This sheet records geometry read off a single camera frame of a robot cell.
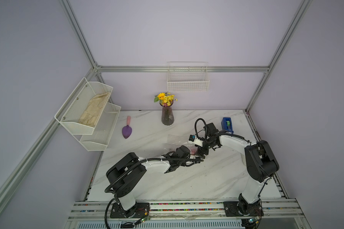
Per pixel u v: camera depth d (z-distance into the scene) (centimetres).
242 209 66
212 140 71
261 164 49
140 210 74
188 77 95
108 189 40
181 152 69
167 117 106
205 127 79
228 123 104
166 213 73
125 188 44
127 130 106
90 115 77
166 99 93
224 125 108
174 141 99
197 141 83
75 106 71
